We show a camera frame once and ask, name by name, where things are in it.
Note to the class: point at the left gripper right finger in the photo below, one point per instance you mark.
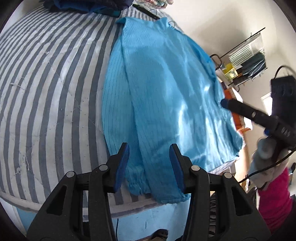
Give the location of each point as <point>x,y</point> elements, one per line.
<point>181,167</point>

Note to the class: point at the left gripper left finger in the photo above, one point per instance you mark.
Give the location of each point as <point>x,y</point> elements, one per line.
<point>117,166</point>

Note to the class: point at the blue striped work coat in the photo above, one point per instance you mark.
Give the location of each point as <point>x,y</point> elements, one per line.
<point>161,89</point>

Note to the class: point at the pink sleeve forearm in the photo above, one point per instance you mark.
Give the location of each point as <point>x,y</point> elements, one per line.
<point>275,203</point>

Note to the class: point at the black clothes rack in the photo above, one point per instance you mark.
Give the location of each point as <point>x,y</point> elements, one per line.
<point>220,63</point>

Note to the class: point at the right hand grey glove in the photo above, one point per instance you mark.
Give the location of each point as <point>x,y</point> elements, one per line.
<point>262,158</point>

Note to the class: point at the dark green hanging garment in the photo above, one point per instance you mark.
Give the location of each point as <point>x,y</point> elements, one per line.
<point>254,66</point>

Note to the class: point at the yellow box on rack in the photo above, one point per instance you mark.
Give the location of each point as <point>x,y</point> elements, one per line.
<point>230,72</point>

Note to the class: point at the striped cloth on rack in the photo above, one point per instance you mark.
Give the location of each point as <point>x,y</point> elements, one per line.
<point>246,50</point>

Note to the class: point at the striped blue white quilt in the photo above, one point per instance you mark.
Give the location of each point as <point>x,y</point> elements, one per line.
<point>53,69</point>

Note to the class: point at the dark navy folded garment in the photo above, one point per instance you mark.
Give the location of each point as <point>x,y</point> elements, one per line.
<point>109,8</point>

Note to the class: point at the floral folded quilt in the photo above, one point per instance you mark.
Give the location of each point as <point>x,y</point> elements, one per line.
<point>157,4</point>

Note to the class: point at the black ring light stand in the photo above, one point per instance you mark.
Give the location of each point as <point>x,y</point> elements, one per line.
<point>145,11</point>

